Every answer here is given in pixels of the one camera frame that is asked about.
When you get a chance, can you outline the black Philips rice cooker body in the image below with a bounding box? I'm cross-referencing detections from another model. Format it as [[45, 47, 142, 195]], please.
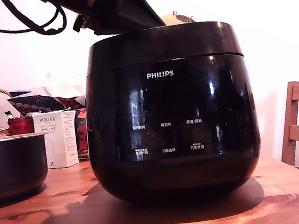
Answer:
[[80, 50, 267, 213]]

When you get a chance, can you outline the dark dotted patterned cloth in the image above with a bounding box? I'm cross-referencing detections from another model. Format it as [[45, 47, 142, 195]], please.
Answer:
[[6, 82, 87, 118]]

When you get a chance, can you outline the black cable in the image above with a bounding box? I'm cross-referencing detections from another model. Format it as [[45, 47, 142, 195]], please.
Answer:
[[0, 0, 69, 41], [0, 3, 63, 36]]

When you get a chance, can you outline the black inner cooking pot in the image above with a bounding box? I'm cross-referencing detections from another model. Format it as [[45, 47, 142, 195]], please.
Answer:
[[0, 131, 54, 204]]

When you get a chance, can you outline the red floral patterned box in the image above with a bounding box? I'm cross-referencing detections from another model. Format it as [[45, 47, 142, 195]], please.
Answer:
[[73, 107, 92, 155]]

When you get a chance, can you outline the black rice cooker lid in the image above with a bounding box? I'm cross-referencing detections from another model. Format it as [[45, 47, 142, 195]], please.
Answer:
[[81, 18, 246, 77]]

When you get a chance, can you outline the white plastic bag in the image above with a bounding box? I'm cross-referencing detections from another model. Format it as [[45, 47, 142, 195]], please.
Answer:
[[44, 68, 86, 100]]

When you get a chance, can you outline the woven straw mat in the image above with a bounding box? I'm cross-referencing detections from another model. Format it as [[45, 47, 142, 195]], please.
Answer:
[[77, 150, 92, 162]]

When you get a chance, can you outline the tan round globe with pins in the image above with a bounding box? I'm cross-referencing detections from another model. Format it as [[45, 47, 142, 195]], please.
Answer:
[[158, 8, 197, 27]]

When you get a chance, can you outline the white Porlex carton box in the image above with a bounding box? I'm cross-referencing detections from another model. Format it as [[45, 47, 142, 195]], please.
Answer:
[[31, 108, 82, 171]]

